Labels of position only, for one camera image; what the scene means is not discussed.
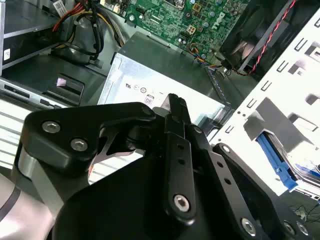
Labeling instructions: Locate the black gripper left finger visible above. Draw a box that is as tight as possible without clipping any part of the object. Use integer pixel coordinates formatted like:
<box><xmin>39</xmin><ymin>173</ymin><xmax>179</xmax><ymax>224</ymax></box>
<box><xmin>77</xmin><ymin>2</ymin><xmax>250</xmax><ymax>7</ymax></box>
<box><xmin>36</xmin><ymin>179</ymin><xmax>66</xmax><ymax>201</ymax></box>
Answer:
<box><xmin>17</xmin><ymin>94</ymin><xmax>197</xmax><ymax>222</ymax></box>

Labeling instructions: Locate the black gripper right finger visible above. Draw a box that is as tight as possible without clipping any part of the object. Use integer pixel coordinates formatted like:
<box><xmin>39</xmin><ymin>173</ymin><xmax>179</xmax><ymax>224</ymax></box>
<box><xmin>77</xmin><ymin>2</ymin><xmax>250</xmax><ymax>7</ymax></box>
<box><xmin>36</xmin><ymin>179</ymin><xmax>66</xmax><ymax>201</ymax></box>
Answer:
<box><xmin>179</xmin><ymin>97</ymin><xmax>313</xmax><ymax>240</ymax></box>

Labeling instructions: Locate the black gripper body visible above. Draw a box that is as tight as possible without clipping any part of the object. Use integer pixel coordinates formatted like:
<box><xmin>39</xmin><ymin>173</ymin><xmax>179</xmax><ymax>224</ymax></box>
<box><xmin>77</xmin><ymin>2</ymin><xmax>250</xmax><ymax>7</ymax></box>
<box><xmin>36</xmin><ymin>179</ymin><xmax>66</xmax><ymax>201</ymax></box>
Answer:
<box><xmin>51</xmin><ymin>153</ymin><xmax>248</xmax><ymax>240</ymax></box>

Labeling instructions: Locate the hard disk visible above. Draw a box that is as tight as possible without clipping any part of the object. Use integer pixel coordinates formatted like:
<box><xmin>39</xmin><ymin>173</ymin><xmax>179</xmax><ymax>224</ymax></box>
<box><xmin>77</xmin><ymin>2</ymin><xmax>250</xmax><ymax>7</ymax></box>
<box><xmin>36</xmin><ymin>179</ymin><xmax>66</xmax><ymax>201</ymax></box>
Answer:
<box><xmin>254</xmin><ymin>131</ymin><xmax>320</xmax><ymax>201</ymax></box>

